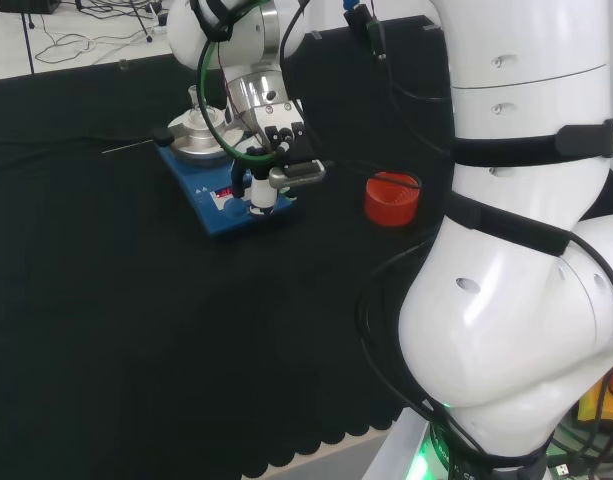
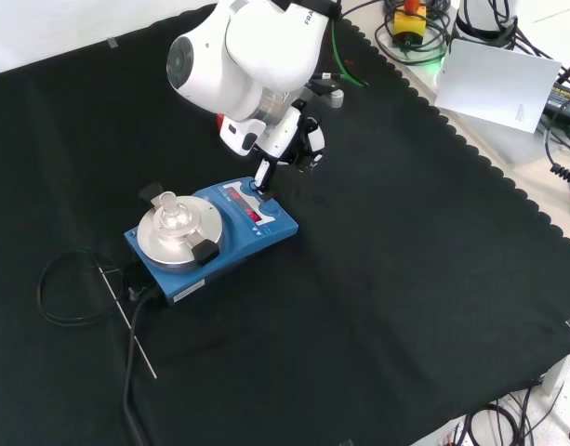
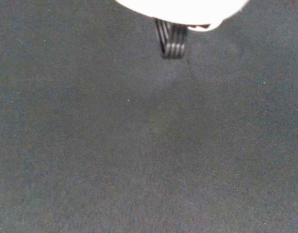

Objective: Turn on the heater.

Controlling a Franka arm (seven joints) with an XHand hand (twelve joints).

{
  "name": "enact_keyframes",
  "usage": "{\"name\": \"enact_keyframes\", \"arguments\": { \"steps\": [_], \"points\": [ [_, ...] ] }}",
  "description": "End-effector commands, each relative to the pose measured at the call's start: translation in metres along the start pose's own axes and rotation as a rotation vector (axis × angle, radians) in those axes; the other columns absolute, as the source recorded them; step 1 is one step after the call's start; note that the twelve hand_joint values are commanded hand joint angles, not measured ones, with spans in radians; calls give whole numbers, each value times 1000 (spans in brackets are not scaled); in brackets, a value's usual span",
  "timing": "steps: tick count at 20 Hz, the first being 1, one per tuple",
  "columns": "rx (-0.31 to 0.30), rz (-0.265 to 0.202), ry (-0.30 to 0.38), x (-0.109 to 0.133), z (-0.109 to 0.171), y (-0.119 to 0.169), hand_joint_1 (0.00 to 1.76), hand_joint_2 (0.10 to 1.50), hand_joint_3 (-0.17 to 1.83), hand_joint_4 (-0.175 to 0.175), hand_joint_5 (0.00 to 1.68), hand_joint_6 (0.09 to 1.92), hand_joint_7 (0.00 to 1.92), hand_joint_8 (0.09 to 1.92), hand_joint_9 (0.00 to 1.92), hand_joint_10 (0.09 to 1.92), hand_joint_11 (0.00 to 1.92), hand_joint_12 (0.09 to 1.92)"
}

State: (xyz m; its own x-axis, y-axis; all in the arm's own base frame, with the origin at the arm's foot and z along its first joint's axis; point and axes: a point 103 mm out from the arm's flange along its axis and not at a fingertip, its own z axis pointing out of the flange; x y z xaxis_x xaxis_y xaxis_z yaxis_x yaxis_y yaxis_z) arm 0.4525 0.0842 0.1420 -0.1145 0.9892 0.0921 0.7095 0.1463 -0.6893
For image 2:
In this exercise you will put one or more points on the yellow stop button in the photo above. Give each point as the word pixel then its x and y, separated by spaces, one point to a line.
pixel 410 23

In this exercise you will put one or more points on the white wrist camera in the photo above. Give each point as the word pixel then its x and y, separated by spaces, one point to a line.
pixel 240 135

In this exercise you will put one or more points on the clear round-bottom glass flask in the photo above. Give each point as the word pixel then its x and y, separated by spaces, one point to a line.
pixel 169 216

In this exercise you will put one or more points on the black device with yellow print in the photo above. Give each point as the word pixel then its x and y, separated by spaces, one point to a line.
pixel 563 102

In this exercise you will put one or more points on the heater with blue base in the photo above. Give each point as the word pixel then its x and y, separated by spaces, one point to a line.
pixel 280 227

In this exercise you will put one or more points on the black table cloth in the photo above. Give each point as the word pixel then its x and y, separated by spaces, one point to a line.
pixel 359 279

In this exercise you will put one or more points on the pale board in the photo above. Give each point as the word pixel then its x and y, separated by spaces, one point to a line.
pixel 494 83

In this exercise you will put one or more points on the thin metal probe rod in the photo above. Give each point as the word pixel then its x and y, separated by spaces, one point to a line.
pixel 126 320

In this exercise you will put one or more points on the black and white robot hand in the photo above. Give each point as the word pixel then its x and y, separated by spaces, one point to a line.
pixel 284 135

